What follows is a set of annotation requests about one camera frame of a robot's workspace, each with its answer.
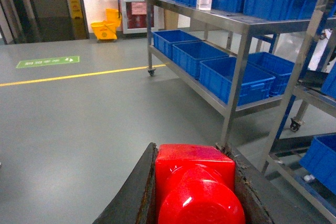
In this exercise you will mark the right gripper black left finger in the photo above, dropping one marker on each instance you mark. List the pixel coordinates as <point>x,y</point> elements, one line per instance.
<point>135,201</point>

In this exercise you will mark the red fire cabinet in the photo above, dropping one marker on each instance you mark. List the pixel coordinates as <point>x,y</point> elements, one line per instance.
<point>136,1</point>

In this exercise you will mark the blue crate cart lower rear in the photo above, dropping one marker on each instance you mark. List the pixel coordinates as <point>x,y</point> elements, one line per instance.
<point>278,67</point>

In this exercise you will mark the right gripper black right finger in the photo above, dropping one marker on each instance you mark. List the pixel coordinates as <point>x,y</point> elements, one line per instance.
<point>254,210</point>

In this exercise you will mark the yellow wet floor sign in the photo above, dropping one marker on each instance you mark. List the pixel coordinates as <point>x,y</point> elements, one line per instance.
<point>77,19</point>

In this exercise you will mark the yellow mop bucket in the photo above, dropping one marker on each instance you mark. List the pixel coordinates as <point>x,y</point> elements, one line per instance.
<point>107,29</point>

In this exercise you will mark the red toy block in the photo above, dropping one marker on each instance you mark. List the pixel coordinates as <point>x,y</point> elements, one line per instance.
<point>195,184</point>

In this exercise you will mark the steel wheeled cart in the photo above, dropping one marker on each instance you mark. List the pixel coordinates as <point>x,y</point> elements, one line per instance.
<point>241,30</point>

